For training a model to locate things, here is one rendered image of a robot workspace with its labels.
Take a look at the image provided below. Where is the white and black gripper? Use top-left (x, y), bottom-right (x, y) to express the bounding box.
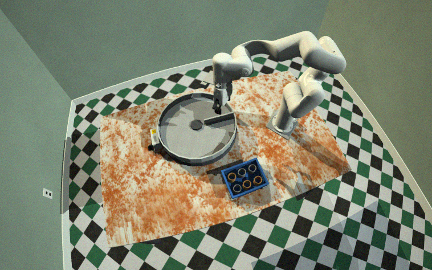
top-left (212, 83), bottom-right (233, 115)

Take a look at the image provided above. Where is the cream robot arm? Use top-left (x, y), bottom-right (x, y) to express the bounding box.
top-left (200, 31), bottom-right (347, 133)

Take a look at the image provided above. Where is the blue crate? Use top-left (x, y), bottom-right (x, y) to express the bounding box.
top-left (221, 158), bottom-right (268, 199)

